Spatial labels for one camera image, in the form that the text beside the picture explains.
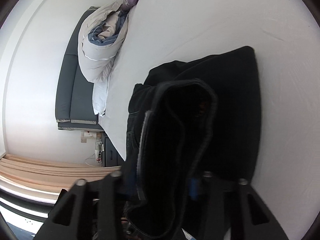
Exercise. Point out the black denim pants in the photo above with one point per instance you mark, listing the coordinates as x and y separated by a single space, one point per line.
198 119

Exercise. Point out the rolled grey blue duvet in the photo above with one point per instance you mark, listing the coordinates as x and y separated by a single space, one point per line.
100 37

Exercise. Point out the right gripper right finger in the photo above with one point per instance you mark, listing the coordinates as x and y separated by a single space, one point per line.
194 187

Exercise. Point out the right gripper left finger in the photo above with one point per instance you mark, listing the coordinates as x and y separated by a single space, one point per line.
129 177

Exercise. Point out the dark bedside table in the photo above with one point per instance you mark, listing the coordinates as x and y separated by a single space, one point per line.
110 156

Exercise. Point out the beige curtain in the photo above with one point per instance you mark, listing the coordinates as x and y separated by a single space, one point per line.
49 176

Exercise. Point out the dark grey headboard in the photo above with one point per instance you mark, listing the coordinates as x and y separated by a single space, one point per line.
73 104

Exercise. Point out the white pillow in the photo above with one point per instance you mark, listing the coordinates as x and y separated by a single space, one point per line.
99 96

